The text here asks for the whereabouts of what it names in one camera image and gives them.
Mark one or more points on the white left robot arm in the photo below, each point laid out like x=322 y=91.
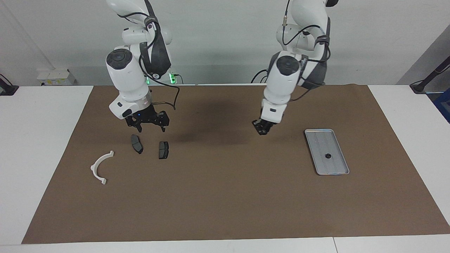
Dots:
x=284 y=80

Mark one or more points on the white power strip box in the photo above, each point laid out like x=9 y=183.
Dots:
x=56 y=77

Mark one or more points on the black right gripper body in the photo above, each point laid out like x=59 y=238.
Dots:
x=147 y=117

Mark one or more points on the silver metal tray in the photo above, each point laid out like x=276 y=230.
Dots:
x=330 y=165

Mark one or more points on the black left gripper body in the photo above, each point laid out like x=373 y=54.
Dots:
x=267 y=124

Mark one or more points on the black table clamp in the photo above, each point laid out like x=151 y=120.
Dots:
x=8 y=89

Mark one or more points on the brown table mat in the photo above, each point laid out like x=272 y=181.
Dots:
x=218 y=196

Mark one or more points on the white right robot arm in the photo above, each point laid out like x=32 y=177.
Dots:
x=126 y=77

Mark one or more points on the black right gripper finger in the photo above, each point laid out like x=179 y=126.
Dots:
x=164 y=121
x=137 y=126

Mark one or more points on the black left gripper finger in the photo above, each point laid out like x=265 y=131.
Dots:
x=257 y=125
x=267 y=130

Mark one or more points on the short rectangular grey brake pad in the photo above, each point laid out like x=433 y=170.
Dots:
x=164 y=150

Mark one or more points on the black stand pole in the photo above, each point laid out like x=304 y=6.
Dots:
x=427 y=80

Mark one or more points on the white curved plastic bracket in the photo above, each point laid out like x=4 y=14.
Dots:
x=94 y=168

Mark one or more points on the long curved grey brake pad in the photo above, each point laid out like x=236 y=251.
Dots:
x=136 y=144

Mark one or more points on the blue bin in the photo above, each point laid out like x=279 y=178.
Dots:
x=443 y=105

